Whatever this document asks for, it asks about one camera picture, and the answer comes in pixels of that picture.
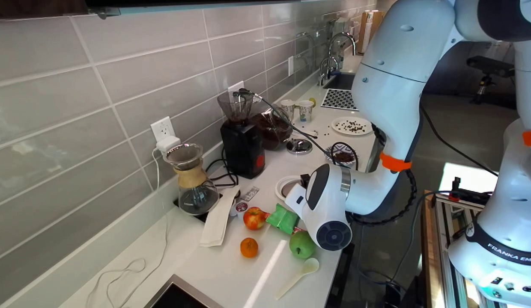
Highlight round metal jar lid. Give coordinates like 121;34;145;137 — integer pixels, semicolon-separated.
284;137;313;154

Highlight white paper plate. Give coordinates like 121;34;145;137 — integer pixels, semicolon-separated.
330;116;375;137

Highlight patterned bowl of coffee beans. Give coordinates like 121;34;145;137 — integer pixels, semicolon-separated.
327;142;359;168

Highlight glass jar of coffee beans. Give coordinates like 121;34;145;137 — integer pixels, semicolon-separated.
250;108;294;152

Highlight small snack packets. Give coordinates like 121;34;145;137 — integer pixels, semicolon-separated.
233;186;260;214

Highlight red apple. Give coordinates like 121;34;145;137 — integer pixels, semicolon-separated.
241;205;270;233

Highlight green apple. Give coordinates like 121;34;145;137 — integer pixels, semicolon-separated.
289;229;318;262

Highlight patterned paper cup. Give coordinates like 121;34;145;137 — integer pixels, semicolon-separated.
279;99;298;125
296;97;317;125

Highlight black coffee grinder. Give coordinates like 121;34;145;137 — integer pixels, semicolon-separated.
215;87;267;180

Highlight checkered dish drying mat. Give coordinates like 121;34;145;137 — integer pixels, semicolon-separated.
320;87;358;111

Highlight orange fruit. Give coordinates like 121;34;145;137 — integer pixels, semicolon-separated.
238;236;260;260

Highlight white plastic spoon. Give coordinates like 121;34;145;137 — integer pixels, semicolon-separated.
274;257;322;301

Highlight white folded towel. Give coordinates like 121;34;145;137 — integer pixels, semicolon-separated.
198;186;241;248

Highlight kitchen sink basin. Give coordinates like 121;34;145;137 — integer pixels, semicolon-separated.
323;72;358;92

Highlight glass pour-over carafe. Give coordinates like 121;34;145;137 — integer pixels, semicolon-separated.
164;142;221;216

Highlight black kitchen scale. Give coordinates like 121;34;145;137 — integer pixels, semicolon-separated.
173;195;222;224

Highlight chrome sink faucet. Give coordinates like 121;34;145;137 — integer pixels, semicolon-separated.
323;31;358;79

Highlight white charger plug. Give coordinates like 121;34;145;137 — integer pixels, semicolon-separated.
156;135;183;157

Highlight metal equipment cart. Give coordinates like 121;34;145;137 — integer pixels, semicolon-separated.
421;190;495;308

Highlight wooden cutting boards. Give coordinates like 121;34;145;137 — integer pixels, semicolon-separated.
358;7;387;56

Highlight white flat panel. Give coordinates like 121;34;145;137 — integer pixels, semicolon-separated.
438;161;502;195

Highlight black cooktop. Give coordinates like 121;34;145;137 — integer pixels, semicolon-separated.
144;274;224;308

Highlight dark upper cabinet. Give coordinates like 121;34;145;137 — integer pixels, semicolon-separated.
0;0;301;20

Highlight black grinder power cord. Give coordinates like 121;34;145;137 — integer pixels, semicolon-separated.
204;156;239;188

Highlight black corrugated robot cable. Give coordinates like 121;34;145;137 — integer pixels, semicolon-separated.
356;125;419;226

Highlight thin white cable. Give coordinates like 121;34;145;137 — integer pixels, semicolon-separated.
84;149;171;308

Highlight black camera on stand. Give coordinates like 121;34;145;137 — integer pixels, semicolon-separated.
466;55;517;106

